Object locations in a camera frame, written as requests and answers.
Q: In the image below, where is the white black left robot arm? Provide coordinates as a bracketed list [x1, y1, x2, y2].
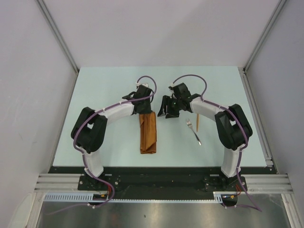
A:
[71, 84, 156, 190]

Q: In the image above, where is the white slotted cable duct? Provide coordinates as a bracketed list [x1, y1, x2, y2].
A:
[44, 193, 223, 205]

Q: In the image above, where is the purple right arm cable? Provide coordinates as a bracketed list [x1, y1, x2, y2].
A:
[169, 74, 263, 212]

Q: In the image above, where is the right aluminium side rail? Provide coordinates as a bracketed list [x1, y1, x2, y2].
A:
[238, 67, 275, 167]

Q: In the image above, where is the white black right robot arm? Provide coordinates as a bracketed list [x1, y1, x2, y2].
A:
[158, 83, 253, 190]

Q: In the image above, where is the orange-brown cloth napkin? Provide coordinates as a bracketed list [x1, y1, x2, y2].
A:
[139, 112, 157, 154]

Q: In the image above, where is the orange plastic spoon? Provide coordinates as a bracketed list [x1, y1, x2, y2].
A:
[196, 114, 200, 132]

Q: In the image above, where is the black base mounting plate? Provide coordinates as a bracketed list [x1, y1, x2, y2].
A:
[49, 167, 277, 201]

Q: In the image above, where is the aluminium front frame rail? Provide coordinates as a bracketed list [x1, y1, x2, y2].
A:
[34, 174, 293, 194]

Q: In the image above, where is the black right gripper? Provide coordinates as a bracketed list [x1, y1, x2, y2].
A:
[158, 95, 182, 119]

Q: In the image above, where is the aluminium corner post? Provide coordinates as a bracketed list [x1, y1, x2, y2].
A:
[35, 0, 80, 75]
[242, 0, 289, 73]

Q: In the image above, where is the left aluminium corner post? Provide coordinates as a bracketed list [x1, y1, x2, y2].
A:
[35, 0, 80, 75]

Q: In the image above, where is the right aluminium corner post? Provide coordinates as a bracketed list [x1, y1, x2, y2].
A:
[242, 0, 289, 73]

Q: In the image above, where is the silver metal fork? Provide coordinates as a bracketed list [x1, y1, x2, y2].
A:
[186, 119, 202, 146]

